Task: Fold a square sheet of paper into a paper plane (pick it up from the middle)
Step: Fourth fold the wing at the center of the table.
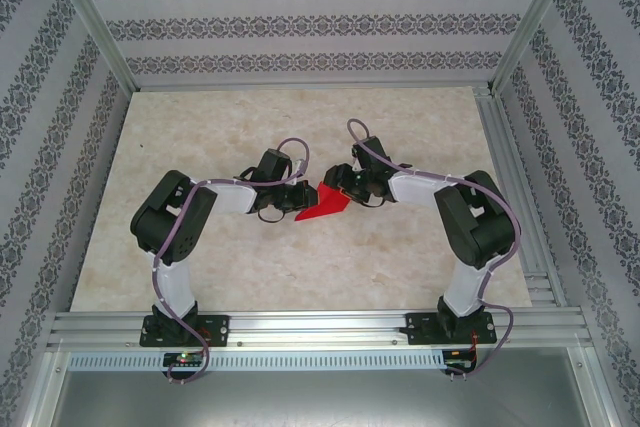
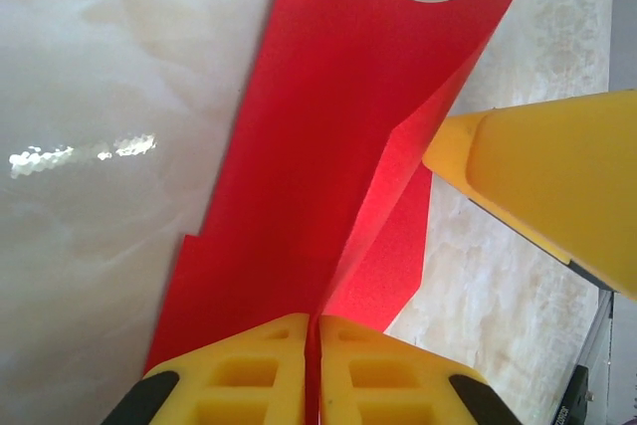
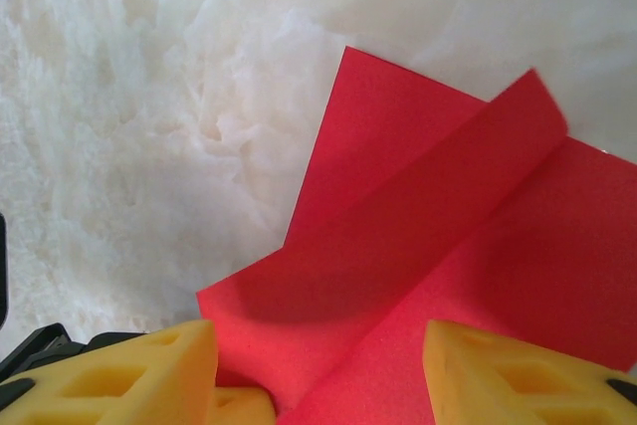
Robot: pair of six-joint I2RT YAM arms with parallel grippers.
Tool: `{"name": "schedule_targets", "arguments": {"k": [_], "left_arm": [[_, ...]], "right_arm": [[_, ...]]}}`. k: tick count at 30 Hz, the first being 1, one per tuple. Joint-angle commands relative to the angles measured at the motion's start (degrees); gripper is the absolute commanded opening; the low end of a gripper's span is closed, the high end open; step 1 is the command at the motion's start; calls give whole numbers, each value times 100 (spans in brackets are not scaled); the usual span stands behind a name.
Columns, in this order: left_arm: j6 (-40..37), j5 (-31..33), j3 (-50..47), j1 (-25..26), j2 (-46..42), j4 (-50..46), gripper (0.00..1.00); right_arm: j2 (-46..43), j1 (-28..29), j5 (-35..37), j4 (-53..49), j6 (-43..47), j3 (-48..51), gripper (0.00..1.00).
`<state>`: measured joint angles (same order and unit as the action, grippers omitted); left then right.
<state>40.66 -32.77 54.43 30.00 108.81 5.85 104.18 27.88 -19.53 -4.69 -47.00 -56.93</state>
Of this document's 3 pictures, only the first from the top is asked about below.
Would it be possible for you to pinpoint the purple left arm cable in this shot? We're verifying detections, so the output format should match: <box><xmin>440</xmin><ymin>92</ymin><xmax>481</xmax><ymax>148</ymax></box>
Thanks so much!
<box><xmin>151</xmin><ymin>137</ymin><xmax>312</xmax><ymax>386</ymax></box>

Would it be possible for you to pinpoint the red cloth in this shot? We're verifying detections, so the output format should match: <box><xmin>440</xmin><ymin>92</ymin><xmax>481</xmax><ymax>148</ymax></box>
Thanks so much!
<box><xmin>294</xmin><ymin>182</ymin><xmax>354</xmax><ymax>223</ymax></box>

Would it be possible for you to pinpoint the thin aluminium frame rail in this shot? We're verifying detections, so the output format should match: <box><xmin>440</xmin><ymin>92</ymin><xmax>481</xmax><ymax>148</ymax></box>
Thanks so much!
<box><xmin>132</xmin><ymin>82</ymin><xmax>494</xmax><ymax>93</ymax></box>

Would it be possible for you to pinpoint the black left gripper cable loop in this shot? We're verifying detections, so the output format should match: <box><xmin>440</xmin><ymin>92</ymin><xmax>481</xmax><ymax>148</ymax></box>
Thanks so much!
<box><xmin>256</xmin><ymin>205</ymin><xmax>290</xmax><ymax>224</ymax></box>

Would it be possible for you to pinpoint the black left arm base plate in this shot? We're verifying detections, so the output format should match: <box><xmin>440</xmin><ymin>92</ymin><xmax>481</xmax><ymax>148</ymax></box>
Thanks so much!
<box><xmin>139</xmin><ymin>314</ymin><xmax>231</xmax><ymax>348</ymax></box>

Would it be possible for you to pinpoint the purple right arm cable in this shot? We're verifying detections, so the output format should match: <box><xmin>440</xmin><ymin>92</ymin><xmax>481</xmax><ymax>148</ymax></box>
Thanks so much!
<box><xmin>346</xmin><ymin>119</ymin><xmax>522</xmax><ymax>382</ymax></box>

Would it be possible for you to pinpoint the long grooved aluminium profile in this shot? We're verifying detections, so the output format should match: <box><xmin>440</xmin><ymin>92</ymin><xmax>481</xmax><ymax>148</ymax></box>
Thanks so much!
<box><xmin>474</xmin><ymin>86</ymin><xmax>569</xmax><ymax>308</ymax></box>

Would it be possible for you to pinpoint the wide grooved aluminium rail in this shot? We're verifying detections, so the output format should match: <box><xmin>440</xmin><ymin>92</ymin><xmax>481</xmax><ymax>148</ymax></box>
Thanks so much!
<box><xmin>47</xmin><ymin>309</ymin><xmax>594</xmax><ymax>351</ymax></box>

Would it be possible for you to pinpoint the aluminium frame post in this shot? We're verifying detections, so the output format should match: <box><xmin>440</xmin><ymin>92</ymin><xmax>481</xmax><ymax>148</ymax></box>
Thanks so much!
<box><xmin>43</xmin><ymin>0</ymin><xmax>137</xmax><ymax>94</ymax></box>
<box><xmin>492</xmin><ymin>0</ymin><xmax>584</xmax><ymax>94</ymax></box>

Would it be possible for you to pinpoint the black right gripper cable loop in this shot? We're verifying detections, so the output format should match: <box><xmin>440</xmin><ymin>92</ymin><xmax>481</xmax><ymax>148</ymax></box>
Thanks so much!
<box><xmin>355</xmin><ymin>190</ymin><xmax>387</xmax><ymax>209</ymax></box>

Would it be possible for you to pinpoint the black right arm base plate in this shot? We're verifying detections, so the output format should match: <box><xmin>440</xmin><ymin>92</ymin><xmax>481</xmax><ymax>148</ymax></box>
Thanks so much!
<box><xmin>405</xmin><ymin>311</ymin><xmax>496</xmax><ymax>347</ymax></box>

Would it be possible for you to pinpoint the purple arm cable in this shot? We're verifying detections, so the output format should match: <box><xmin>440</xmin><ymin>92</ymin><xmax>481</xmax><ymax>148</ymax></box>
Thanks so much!
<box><xmin>151</xmin><ymin>137</ymin><xmax>312</xmax><ymax>386</ymax></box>
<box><xmin>346</xmin><ymin>119</ymin><xmax>522</xmax><ymax>382</ymax></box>

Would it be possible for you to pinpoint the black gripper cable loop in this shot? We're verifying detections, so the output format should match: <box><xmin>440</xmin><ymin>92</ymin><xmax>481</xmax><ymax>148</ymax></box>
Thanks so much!
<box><xmin>256</xmin><ymin>205</ymin><xmax>290</xmax><ymax>224</ymax></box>
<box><xmin>355</xmin><ymin>190</ymin><xmax>387</xmax><ymax>209</ymax></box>

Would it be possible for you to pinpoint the grey sheet metal panel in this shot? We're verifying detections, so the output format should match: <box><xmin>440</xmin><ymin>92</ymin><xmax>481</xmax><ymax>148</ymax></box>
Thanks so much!
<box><xmin>49</xmin><ymin>370</ymin><xmax>599</xmax><ymax>427</ymax></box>

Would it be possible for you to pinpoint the slotted grey cable duct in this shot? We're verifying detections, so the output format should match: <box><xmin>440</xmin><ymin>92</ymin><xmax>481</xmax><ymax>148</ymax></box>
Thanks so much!
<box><xmin>67</xmin><ymin>350</ymin><xmax>449</xmax><ymax>372</ymax></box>

